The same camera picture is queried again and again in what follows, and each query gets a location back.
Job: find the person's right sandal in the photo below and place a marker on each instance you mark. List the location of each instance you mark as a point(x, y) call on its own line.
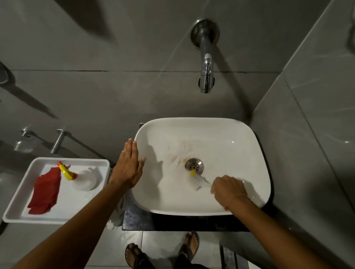
point(190, 245)

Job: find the white plastic tray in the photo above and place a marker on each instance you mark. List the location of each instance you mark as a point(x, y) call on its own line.
point(69, 205)

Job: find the chrome soap dish holder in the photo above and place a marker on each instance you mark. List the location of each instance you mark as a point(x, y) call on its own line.
point(25, 144)

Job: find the person's right hand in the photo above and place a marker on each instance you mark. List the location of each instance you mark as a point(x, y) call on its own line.
point(228, 189)

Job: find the chrome wall faucet spout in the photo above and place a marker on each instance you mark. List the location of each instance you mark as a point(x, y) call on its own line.
point(206, 66)

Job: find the chrome sink drain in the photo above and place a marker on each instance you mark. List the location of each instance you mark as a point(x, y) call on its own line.
point(194, 164)

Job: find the person's left sandal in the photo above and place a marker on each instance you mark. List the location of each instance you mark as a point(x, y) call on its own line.
point(136, 256)

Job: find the person's right forearm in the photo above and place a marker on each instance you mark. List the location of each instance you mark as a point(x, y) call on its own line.
point(271, 235)

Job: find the person's left forearm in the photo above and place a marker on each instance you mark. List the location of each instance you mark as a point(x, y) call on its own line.
point(75, 230)

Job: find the person's left hand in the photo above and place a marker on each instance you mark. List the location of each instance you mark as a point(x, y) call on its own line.
point(127, 169)

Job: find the person's sandal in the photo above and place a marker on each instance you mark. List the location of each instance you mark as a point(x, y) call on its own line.
point(136, 256)
point(190, 245)

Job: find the white scrubbing brush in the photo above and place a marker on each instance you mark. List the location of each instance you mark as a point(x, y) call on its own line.
point(198, 183)

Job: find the white ceramic sink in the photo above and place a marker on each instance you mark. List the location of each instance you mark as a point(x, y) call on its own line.
point(222, 141)

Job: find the red cloth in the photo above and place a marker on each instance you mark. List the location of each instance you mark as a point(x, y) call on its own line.
point(45, 191)

